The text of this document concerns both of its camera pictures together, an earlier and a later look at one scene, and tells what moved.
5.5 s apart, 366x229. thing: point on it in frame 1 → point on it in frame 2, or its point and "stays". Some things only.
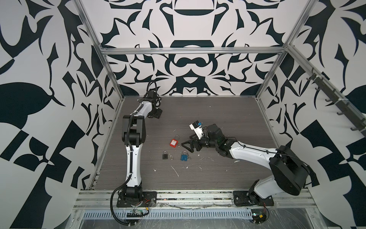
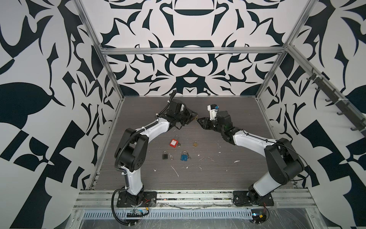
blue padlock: x=184 y=156 stays
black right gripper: x=192 y=142 → x=206 y=123
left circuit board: x=137 y=213 stays
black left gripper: x=158 y=114 → x=191 y=117
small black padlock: x=165 y=155 stays
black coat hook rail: x=343 y=104 stays
